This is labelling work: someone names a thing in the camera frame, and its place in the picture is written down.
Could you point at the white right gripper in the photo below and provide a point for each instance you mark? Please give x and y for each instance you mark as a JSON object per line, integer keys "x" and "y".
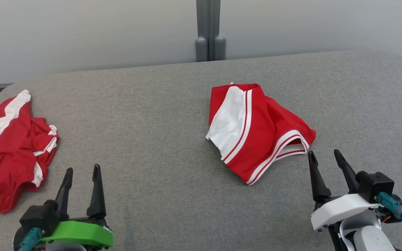
{"x": 340, "y": 209}

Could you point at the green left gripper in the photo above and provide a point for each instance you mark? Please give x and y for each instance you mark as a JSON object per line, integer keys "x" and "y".
{"x": 82, "y": 233}

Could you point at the red shorts white side panel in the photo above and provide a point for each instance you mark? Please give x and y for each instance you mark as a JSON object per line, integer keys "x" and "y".
{"x": 260, "y": 139}

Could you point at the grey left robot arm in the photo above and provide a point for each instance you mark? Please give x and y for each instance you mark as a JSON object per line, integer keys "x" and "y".
{"x": 65, "y": 246}

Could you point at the grey fabric sofa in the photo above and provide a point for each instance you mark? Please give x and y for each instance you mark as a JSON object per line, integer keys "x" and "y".
{"x": 159, "y": 139}

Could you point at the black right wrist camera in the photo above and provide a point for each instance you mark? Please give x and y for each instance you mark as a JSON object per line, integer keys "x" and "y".
{"x": 375, "y": 184}

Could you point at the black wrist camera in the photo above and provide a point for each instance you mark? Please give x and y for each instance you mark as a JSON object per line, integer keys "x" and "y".
{"x": 37, "y": 218}
{"x": 375, "y": 184}

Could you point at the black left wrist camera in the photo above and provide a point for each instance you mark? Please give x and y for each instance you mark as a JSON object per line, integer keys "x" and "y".
{"x": 37, "y": 218}

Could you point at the grey partition post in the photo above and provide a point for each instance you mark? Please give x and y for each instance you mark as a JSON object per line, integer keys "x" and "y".
{"x": 209, "y": 31}

